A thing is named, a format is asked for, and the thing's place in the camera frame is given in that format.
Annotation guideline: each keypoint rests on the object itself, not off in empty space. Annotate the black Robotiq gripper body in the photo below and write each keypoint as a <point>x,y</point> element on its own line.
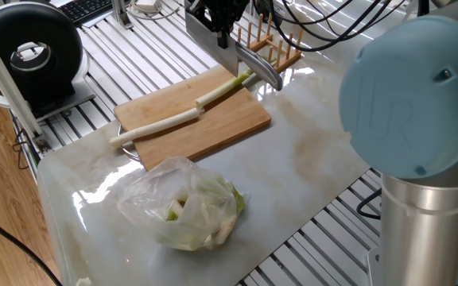
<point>229,8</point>

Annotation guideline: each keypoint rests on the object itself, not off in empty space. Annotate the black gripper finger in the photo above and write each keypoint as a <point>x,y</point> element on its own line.
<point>223,37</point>
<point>202,14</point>

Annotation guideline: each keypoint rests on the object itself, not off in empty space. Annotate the steel cleaver knife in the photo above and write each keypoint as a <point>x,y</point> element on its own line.
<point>261,67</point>

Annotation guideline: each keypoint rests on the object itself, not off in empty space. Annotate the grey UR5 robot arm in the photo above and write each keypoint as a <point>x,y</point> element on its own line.
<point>420,119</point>

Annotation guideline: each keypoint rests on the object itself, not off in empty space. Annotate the plastic bag of chopped scallions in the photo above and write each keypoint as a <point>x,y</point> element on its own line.
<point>185,206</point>

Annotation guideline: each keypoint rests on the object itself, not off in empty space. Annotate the wooden peg rack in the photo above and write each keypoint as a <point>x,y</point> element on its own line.
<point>288,57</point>

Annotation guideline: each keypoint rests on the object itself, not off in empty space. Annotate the wooden cutting board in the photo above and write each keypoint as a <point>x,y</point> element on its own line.
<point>213,131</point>

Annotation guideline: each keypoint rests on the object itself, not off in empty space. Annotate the white cut scallion piece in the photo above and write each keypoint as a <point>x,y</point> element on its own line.
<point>153,127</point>

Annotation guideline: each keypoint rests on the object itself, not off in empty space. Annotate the black keyboard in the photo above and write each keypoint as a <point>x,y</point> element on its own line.
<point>86,10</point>

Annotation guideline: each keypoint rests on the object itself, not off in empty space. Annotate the metal hanging loop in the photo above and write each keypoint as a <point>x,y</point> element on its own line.
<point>127,153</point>

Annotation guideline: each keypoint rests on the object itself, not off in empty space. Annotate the short aluminium post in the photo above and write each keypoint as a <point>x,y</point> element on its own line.
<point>121,14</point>

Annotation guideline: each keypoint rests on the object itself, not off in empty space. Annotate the grey fan base plate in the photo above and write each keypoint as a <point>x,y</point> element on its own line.
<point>74,99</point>

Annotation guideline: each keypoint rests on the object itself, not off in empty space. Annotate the long aluminium frame bar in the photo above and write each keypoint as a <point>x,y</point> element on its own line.
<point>2,87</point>

